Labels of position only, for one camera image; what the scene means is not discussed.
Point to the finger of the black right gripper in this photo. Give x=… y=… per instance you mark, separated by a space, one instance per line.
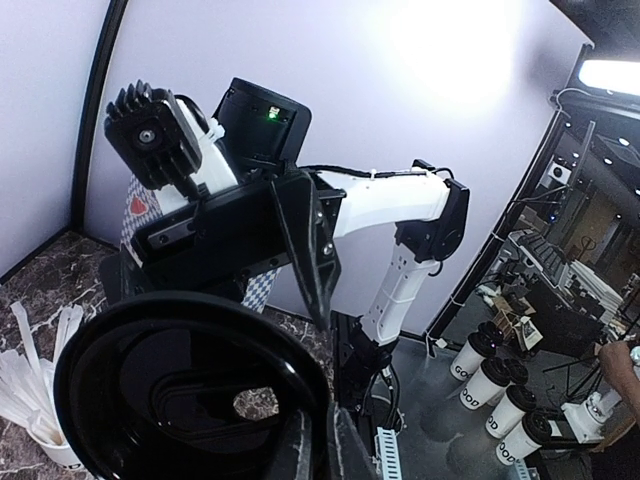
x=307 y=210

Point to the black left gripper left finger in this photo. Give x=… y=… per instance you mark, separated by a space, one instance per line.
x=299 y=452

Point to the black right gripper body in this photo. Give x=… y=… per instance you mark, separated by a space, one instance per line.
x=213 y=245

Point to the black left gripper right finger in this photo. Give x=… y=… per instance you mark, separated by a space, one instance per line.
x=348 y=457

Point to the black coffee cup lid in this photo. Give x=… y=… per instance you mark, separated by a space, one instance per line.
x=183 y=385

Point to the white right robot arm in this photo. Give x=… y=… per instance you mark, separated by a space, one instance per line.
x=172 y=148

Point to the person forearm in background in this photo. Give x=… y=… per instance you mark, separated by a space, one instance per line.
x=618 y=369

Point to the white lidded cup on floor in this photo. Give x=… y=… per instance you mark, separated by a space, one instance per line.
x=480 y=345

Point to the white cup holding straws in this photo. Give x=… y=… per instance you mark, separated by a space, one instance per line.
x=58 y=450

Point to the bundle of wrapped straws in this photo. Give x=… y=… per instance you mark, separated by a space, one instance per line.
x=27 y=379

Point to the white slotted cable duct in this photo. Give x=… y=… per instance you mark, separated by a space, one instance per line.
x=387 y=455

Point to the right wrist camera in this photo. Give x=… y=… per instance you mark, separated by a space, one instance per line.
x=263 y=129

